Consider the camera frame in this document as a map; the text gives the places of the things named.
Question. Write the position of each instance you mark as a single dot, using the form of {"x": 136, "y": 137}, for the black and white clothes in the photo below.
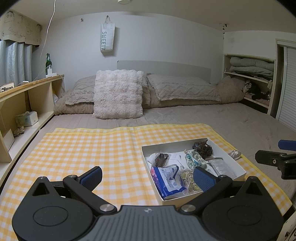
{"x": 254, "y": 89}

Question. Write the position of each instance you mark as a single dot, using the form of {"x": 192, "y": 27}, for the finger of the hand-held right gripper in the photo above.
{"x": 268, "y": 158}
{"x": 288, "y": 144}

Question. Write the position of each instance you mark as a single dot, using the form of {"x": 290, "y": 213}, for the grey headboard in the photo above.
{"x": 161, "y": 67}

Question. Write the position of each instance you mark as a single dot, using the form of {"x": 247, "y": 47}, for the yellow checked cloth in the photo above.
{"x": 92, "y": 143}

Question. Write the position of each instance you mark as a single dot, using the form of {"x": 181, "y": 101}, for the folded grey blanket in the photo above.
{"x": 249, "y": 62}
{"x": 245, "y": 71}

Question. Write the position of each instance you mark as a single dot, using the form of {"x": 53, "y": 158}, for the green glass bottle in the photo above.
{"x": 48, "y": 61}

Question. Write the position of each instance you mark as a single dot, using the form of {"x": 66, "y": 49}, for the white face mask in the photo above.
{"x": 177, "y": 158}

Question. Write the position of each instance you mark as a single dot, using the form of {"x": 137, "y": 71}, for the pale plastic bag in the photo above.
{"x": 56, "y": 99}

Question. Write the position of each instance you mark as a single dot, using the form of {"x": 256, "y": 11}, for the bag of pastel beads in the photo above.
{"x": 194, "y": 160}

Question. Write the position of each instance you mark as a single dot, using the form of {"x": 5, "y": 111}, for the small tan box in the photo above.
{"x": 8, "y": 87}

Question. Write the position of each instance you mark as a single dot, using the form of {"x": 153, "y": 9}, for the blue white wet wipes pack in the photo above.
{"x": 166, "y": 180}

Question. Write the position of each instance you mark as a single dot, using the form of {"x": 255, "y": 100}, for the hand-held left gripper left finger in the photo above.
{"x": 91, "y": 178}

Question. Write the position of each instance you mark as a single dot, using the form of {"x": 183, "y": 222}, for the tissue box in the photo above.
{"x": 29, "y": 120}

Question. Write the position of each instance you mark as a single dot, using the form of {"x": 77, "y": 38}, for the clear bag with cream scrunchie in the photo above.
{"x": 187, "y": 179}

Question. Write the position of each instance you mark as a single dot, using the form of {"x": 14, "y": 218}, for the wooden shelf unit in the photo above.
{"x": 41, "y": 92}

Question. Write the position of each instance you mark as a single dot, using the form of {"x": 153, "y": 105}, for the white flat board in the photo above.
{"x": 8, "y": 139}

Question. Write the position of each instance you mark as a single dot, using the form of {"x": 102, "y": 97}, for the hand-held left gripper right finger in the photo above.
{"x": 204, "y": 179}

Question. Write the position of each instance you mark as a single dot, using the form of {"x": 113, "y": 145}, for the beige valance with drawings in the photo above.
{"x": 20, "y": 30}

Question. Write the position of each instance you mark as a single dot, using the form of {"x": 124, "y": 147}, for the white smoke detector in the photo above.
{"x": 123, "y": 1}

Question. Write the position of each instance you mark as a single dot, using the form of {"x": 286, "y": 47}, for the cream fluffy pillow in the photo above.
{"x": 118, "y": 95}

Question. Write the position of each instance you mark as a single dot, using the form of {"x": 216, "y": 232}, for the grey packet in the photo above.
{"x": 222, "y": 166}

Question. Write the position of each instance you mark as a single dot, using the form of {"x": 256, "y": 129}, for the white tote bag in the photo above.
{"x": 106, "y": 39}

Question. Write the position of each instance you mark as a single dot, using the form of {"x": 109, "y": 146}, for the white wall shelf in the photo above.
{"x": 248, "y": 74}

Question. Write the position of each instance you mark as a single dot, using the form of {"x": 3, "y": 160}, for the white louvered door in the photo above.
{"x": 289, "y": 92}

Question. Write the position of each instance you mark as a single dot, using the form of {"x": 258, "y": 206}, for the white power strip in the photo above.
{"x": 50, "y": 74}

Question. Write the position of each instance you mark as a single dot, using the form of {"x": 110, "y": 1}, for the white cardboard box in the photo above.
{"x": 166, "y": 149}

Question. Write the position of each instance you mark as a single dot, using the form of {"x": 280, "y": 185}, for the silver foil wrapper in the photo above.
{"x": 234, "y": 154}

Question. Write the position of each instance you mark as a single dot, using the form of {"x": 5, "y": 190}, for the grey curtain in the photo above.
{"x": 13, "y": 62}

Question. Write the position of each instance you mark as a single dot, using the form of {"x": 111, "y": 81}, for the beige quilted pillow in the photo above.
{"x": 81, "y": 92}
{"x": 185, "y": 88}

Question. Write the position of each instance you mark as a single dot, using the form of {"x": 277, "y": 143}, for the small clear plastic packet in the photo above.
{"x": 159, "y": 160}

